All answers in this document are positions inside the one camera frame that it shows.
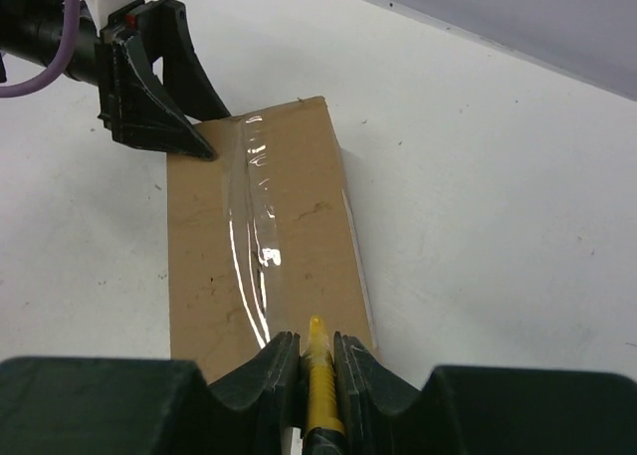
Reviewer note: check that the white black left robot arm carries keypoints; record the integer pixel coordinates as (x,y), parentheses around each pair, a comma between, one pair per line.
(58,35)

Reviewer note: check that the brown cardboard express box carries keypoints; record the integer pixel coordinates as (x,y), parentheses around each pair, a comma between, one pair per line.
(262,238)

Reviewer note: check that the yellow utility knife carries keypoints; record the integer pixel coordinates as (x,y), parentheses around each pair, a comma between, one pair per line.
(324,431)

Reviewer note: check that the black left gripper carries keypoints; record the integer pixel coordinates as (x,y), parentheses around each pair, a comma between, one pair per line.
(141,110)

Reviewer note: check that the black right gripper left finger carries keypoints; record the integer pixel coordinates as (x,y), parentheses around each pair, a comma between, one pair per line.
(75,405)

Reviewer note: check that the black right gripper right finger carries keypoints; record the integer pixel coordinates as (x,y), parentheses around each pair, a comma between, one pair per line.
(482,410)

